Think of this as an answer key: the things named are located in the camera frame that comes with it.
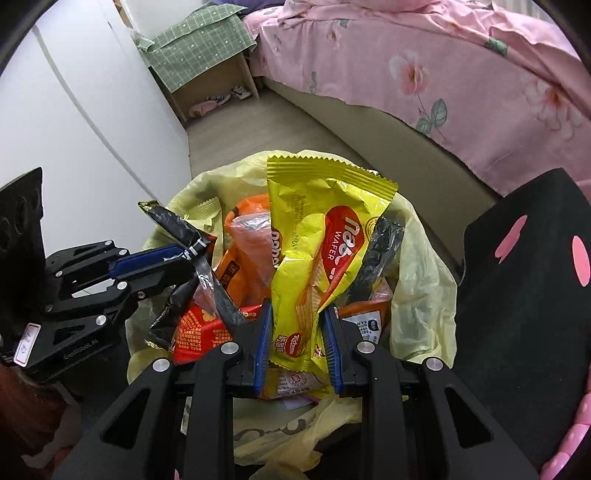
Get black foil wrapper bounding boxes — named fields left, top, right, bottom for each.
left=138, top=200, right=247, bottom=334

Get red gold snack wrapper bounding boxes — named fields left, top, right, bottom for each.
left=170, top=300, right=238, bottom=365

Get orange snack bag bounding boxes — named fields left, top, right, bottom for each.
left=215, top=194, right=393, bottom=342

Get yellow wafer wrapper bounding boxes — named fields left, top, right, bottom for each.
left=266, top=155, right=398, bottom=376

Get red brown sleeve forearm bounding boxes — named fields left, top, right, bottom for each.
left=0, top=365, right=67, bottom=456

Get yellow trash bag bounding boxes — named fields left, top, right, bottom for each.
left=125, top=149, right=459, bottom=480

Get pink slipper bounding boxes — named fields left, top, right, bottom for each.
left=188, top=100, right=218, bottom=118

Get black table cloth pink spots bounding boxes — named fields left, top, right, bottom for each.
left=454, top=169, right=590, bottom=479

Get wooden nightstand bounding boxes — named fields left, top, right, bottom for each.
left=162, top=53, right=259, bottom=125

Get sneaker under nightstand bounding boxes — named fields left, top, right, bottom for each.
left=231, top=85, right=252, bottom=101

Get green checkered cloth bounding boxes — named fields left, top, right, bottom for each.
left=135, top=2, right=256, bottom=93

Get pink caterpillar toy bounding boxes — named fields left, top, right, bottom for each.
left=540, top=392, right=590, bottom=480

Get pink floral bed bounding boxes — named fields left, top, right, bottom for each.
left=243, top=1, right=590, bottom=243

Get purple pillow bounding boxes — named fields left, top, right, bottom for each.
left=214, top=0, right=284, bottom=12

